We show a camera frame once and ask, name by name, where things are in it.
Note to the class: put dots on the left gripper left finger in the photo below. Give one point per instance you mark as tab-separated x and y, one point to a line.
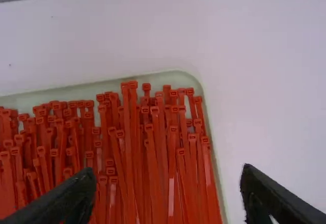
63	198

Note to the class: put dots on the pale tray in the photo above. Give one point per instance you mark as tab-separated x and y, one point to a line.
76	91

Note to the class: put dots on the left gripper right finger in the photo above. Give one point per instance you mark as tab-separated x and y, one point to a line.
267	198

